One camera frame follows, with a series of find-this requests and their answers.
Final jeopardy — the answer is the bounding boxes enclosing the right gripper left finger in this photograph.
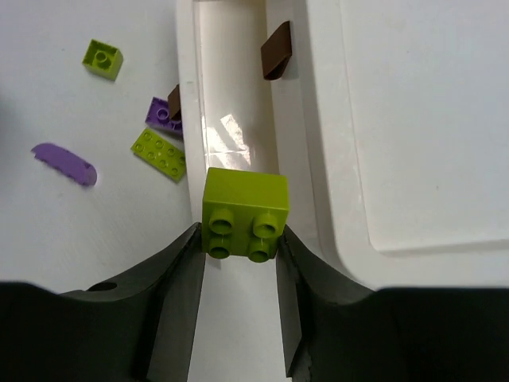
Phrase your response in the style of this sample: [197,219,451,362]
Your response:
[1,224,205,381]

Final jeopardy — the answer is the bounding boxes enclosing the lime long lego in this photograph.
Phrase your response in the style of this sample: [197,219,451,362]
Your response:
[130,128,186,183]

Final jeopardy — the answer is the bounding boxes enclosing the white drawer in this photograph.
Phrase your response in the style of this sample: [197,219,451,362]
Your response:
[176,1,307,381]

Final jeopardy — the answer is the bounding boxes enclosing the purple rounded lego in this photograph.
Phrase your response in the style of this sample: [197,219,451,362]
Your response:
[31,142,97,187]

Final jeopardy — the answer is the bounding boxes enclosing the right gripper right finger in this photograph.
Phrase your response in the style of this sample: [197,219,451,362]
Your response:
[276,228,508,381]

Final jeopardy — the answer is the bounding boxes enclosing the white drawer cabinet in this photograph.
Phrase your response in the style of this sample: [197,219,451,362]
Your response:
[264,0,509,258]

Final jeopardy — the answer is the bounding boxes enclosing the purple rectangular lego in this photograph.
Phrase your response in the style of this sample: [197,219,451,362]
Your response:
[145,97,183,138]

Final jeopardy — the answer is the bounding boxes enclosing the lime square lego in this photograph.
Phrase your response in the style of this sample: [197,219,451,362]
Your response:
[201,167,289,263]

